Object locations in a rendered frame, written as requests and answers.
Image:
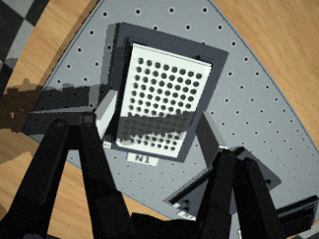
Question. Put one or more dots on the white well plate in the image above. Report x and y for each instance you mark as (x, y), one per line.
(157, 89)

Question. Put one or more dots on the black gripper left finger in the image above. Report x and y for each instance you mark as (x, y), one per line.
(30, 212)

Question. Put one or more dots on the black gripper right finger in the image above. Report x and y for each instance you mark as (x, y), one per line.
(257, 215)

